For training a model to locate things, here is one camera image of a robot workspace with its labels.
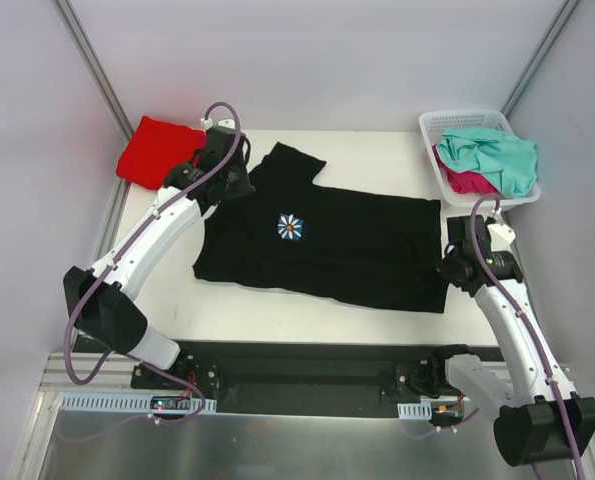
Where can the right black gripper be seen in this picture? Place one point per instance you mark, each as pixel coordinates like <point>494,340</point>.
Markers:
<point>459,230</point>

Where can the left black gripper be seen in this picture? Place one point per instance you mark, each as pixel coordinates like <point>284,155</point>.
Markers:
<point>235,181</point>

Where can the black daisy t-shirt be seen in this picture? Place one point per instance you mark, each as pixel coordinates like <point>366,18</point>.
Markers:
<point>364,249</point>

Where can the red t-shirt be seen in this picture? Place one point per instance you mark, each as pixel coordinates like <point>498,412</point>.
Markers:
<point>154,149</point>

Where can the white plastic basket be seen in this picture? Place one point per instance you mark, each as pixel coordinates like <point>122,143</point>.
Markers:
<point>433,124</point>

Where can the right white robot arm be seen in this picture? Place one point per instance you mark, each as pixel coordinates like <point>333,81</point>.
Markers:
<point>538,415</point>

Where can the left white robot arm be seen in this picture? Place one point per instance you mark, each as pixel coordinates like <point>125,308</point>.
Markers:
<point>101,299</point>

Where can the magenta t-shirt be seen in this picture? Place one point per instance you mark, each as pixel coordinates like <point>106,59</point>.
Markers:
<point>470,183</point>

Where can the teal t-shirt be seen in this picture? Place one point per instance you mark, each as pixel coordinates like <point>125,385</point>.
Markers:
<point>508,162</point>

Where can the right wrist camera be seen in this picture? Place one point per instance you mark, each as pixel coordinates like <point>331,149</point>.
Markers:
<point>502,235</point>

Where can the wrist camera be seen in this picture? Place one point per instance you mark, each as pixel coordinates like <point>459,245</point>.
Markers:
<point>217,121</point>
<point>502,235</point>

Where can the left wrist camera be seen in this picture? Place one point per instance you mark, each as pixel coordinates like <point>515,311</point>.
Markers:
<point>217,121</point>

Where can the right white cable duct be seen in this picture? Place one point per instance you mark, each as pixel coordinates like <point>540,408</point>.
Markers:
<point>415,411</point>

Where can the white cable duct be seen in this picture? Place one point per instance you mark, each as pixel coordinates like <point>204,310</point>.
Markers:
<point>415,411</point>
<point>135,403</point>

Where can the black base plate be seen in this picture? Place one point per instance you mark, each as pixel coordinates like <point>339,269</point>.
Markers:
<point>335,380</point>

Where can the left aluminium frame post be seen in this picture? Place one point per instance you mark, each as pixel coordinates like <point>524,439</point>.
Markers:
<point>87,52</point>

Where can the aluminium frame post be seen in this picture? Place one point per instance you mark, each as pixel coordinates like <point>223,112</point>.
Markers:
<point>87,52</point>
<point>548,40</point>

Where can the left white cable duct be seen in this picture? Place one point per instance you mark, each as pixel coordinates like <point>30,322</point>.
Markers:
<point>135,403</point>

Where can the right aluminium frame post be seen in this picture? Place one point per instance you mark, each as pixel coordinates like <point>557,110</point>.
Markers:
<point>548,40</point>

